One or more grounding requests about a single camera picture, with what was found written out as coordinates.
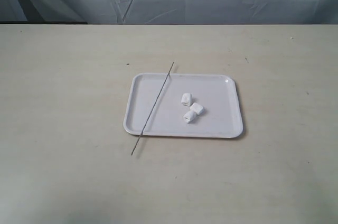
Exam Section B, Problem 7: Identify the thin metal skewer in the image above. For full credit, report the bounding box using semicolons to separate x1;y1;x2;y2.
130;62;175;156

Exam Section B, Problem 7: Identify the white rectangular plastic tray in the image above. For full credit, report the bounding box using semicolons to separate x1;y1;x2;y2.
123;73;243;138

